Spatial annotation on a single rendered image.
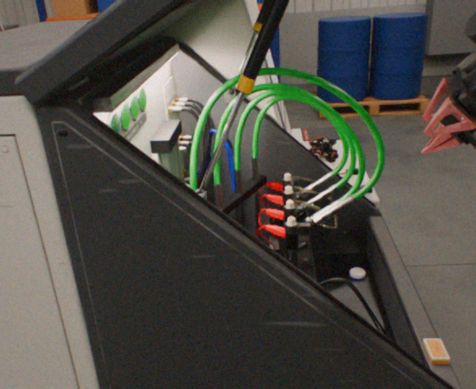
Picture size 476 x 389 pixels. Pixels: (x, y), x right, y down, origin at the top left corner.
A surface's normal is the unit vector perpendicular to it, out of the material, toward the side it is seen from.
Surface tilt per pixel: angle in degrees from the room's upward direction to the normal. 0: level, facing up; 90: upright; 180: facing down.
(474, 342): 0
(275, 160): 90
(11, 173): 90
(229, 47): 90
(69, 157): 90
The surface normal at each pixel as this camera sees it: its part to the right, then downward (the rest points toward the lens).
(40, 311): -0.07, 0.42
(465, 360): -0.06, -0.91
